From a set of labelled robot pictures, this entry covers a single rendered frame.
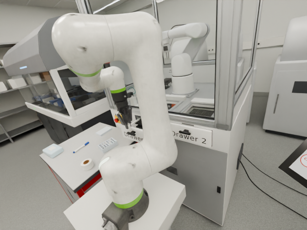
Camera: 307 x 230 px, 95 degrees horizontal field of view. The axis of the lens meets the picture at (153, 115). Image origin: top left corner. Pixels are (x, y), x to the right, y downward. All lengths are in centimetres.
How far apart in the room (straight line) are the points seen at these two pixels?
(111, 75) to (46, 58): 82
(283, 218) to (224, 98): 124
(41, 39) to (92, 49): 118
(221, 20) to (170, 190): 72
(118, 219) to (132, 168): 19
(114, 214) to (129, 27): 58
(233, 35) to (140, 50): 41
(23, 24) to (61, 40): 471
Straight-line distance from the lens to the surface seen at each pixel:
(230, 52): 71
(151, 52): 42
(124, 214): 61
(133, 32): 41
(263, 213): 171
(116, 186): 51
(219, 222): 146
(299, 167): 64
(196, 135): 88
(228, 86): 74
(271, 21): 388
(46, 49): 154
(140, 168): 50
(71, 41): 39
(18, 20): 511
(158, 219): 63
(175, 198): 67
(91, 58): 40
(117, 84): 82
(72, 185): 101
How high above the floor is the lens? 139
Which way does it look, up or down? 25 degrees down
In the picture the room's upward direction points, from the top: 10 degrees counter-clockwise
